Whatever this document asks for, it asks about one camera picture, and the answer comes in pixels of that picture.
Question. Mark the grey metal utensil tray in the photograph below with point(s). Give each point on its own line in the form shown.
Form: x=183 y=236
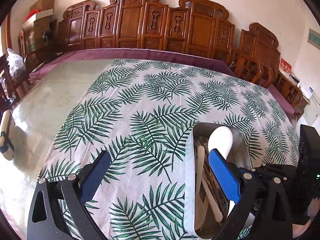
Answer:
x=238 y=155

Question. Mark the white ceramic soup spoon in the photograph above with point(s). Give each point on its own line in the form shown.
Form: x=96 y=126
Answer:
x=222 y=140

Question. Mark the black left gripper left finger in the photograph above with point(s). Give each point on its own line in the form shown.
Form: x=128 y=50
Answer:
x=45 y=217

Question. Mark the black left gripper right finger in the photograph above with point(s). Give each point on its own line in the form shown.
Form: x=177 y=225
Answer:
x=251 y=195

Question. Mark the person's right hand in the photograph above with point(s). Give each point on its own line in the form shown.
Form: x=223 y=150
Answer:
x=312 y=211

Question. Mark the cardboard boxes stack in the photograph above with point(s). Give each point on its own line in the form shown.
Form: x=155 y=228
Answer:
x=37 y=25

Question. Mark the red sign card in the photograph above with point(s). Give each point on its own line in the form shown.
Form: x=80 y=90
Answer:
x=285 y=67

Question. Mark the white plastic bag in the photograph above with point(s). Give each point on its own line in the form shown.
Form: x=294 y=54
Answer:
x=16 y=65

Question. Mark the cream plastic spoon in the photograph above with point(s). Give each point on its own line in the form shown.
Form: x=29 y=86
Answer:
x=203 y=195

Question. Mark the wooden armchair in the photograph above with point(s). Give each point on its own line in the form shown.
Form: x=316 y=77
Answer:
x=249 y=68

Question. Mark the carved wooden bench back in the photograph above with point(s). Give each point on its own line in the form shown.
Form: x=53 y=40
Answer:
x=196 y=27

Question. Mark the palm leaf tablecloth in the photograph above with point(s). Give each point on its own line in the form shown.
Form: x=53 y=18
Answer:
x=141 y=112

